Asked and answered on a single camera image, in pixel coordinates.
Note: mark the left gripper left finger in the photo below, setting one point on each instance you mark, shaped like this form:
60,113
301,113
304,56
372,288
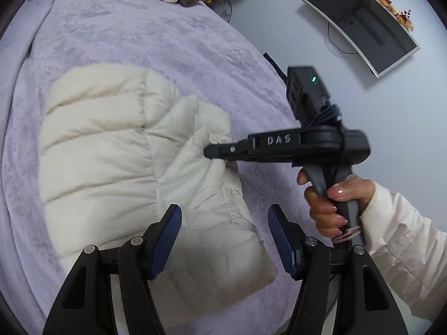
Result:
140,260

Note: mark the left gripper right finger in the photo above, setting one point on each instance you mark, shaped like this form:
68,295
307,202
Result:
306,260

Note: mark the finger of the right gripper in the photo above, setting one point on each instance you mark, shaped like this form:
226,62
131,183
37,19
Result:
238,151

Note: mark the cream puffer jacket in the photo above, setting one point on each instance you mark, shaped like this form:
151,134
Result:
118,145

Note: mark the white sleeved right forearm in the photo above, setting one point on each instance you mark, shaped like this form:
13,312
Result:
408,250

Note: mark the person's right hand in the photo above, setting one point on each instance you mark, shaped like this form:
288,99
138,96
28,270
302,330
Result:
327,219

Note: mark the lavender plush blanket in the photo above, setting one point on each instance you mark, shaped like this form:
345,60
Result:
202,56

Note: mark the dried flower decoration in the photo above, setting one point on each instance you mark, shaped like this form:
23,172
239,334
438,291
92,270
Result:
391,3

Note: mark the wall mirror with white frame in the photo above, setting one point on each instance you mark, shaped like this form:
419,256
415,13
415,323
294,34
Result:
380,37

